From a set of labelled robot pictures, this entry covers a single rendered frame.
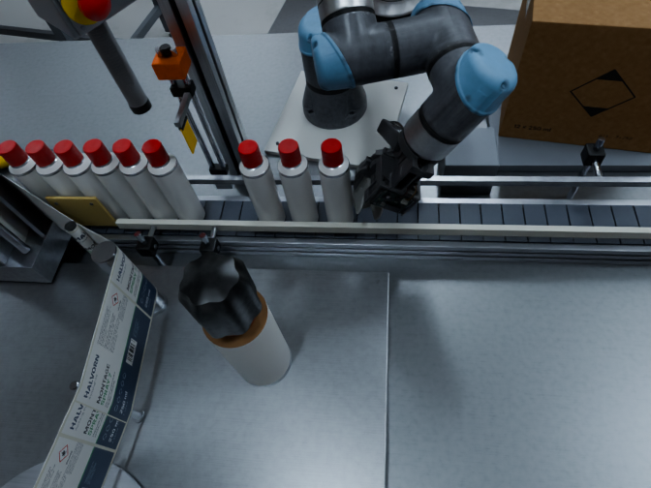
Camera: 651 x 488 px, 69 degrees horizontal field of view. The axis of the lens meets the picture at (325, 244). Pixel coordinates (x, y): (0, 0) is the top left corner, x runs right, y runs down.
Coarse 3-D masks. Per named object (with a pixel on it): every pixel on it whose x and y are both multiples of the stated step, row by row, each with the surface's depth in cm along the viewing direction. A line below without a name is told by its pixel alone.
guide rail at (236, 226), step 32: (128, 224) 91; (160, 224) 90; (192, 224) 90; (224, 224) 89; (256, 224) 88; (288, 224) 87; (320, 224) 87; (352, 224) 86; (384, 224) 85; (416, 224) 85; (448, 224) 84
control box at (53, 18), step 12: (36, 0) 59; (48, 0) 56; (60, 0) 56; (72, 0) 56; (120, 0) 61; (132, 0) 62; (36, 12) 62; (48, 12) 59; (60, 12) 57; (72, 12) 57; (60, 24) 59; (72, 24) 58; (84, 24) 59; (96, 24) 60; (72, 36) 60
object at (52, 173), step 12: (36, 144) 80; (36, 156) 80; (48, 156) 81; (36, 168) 83; (48, 168) 82; (60, 168) 83; (48, 180) 84; (60, 180) 84; (60, 192) 87; (72, 192) 87
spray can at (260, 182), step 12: (240, 144) 75; (252, 144) 75; (240, 156) 76; (252, 156) 75; (264, 156) 80; (240, 168) 78; (252, 168) 77; (264, 168) 78; (252, 180) 78; (264, 180) 79; (252, 192) 81; (264, 192) 81; (276, 192) 84; (264, 204) 84; (276, 204) 86; (264, 216) 87; (276, 216) 88
